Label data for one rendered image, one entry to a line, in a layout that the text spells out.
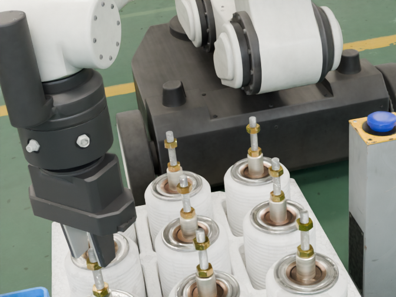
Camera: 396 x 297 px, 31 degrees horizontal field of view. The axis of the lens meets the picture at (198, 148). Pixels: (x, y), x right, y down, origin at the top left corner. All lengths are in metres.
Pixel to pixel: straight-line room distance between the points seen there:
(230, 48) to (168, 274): 0.42
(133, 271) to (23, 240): 0.54
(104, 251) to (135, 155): 0.57
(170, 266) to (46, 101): 0.35
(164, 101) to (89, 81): 0.69
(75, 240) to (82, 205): 0.08
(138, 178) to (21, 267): 0.27
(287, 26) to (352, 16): 1.16
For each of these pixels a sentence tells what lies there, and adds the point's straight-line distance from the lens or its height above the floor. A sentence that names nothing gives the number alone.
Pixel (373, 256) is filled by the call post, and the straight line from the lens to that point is 1.09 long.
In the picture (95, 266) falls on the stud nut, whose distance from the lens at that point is 0.78.
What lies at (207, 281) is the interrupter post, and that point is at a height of 0.28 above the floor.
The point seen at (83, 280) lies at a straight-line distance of 0.90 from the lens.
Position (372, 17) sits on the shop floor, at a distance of 2.31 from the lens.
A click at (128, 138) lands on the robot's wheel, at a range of 1.32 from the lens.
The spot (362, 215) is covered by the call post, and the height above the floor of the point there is 0.19.
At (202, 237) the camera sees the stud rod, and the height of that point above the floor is 0.33.
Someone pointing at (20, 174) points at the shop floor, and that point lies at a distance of 1.65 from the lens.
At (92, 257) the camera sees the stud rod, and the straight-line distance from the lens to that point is 0.78.
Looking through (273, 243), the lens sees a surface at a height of 0.24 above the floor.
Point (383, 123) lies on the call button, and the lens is 1.00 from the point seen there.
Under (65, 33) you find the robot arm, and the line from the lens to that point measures 0.61.
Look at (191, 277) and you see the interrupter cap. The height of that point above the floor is 0.25.
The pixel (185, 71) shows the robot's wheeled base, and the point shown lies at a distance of 1.59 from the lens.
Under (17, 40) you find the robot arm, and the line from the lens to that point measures 0.60.
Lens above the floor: 0.81
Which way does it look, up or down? 30 degrees down
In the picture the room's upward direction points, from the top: 7 degrees counter-clockwise
